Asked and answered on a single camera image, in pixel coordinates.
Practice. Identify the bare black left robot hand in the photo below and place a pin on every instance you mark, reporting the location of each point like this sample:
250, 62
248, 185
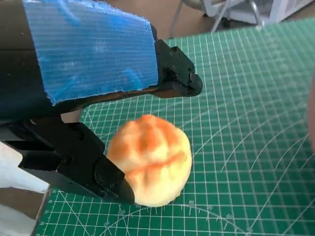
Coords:
86, 54

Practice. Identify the round pale toy bun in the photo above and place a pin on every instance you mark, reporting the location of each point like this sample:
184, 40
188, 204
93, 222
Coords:
152, 159

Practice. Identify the green cutting mat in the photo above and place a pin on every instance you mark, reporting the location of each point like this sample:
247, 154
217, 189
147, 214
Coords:
246, 123

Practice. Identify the grey chair with castors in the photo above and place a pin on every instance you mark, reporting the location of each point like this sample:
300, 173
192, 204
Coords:
257, 12

